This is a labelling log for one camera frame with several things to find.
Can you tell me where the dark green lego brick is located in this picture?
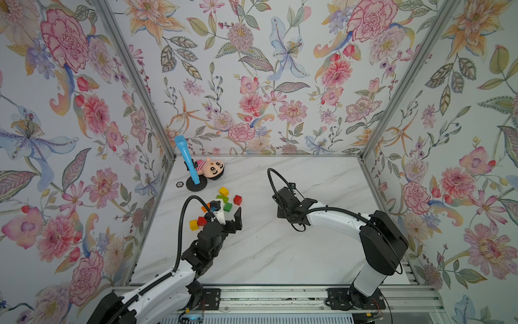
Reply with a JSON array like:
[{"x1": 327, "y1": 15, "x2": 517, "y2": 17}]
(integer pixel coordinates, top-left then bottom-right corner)
[{"x1": 223, "y1": 203, "x2": 233, "y2": 212}]

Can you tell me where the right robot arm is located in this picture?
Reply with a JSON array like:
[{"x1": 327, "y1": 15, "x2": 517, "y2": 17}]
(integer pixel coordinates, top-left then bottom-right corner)
[{"x1": 272, "y1": 188, "x2": 409, "y2": 308}]

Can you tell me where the small yellow lego brick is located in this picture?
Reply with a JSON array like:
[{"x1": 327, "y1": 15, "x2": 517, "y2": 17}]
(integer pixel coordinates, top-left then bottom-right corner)
[{"x1": 189, "y1": 220, "x2": 199, "y2": 231}]

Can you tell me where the red square lego brick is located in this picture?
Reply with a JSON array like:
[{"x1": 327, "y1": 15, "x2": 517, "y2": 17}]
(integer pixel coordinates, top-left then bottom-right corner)
[{"x1": 233, "y1": 195, "x2": 243, "y2": 206}]

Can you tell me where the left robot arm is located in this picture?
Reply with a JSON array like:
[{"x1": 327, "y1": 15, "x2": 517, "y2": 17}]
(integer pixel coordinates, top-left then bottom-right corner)
[{"x1": 87, "y1": 208, "x2": 243, "y2": 323}]

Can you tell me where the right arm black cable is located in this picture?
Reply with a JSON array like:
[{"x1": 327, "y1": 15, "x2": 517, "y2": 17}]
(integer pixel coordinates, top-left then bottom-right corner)
[{"x1": 266, "y1": 167, "x2": 296, "y2": 203}]

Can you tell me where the small red lego brick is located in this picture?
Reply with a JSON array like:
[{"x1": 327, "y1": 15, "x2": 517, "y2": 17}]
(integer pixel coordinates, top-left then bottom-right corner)
[{"x1": 197, "y1": 217, "x2": 208, "y2": 227}]

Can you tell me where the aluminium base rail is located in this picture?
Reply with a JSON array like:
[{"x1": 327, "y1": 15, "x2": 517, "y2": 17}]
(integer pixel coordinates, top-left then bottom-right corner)
[{"x1": 98, "y1": 284, "x2": 446, "y2": 324}]

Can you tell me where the black round stand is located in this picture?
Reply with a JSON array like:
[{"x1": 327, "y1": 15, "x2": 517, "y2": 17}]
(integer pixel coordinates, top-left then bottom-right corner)
[{"x1": 185, "y1": 160, "x2": 207, "y2": 192}]

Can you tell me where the lime green flat lego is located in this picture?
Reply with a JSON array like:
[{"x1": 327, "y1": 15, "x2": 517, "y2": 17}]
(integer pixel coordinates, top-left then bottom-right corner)
[{"x1": 217, "y1": 195, "x2": 229, "y2": 203}]

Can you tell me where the blue tube on stand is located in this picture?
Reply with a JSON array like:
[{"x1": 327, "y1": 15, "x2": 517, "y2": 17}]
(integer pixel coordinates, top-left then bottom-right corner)
[{"x1": 174, "y1": 135, "x2": 201, "y2": 185}]

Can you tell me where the plush doll head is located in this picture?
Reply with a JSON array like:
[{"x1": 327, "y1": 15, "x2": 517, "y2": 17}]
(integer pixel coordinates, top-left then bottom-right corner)
[{"x1": 194, "y1": 158, "x2": 225, "y2": 180}]

